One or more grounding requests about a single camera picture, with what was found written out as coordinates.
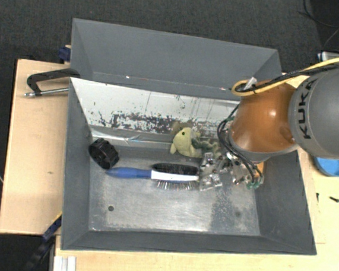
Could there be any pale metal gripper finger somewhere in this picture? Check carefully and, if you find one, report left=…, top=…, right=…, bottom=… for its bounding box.
left=197, top=173, right=224, bottom=194
left=199, top=152, right=218, bottom=175

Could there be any yellow-green plush toy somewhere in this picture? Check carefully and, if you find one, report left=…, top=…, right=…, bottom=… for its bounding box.
left=169, top=125, right=219, bottom=161

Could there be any blue and white brush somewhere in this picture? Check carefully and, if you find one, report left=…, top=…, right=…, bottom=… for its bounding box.
left=103, top=156, right=202, bottom=194

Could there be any grey metal bin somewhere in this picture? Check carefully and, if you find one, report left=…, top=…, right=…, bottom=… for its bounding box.
left=50, top=17, right=338, bottom=271

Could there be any blue round object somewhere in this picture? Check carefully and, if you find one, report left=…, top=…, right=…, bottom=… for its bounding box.
left=312, top=156, right=339, bottom=178

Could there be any black ribbed wheel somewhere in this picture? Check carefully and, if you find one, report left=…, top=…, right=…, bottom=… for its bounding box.
left=86, top=136, right=122, bottom=171

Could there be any pale wood flat board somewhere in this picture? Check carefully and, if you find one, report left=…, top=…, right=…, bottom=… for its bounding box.
left=0, top=58, right=78, bottom=240

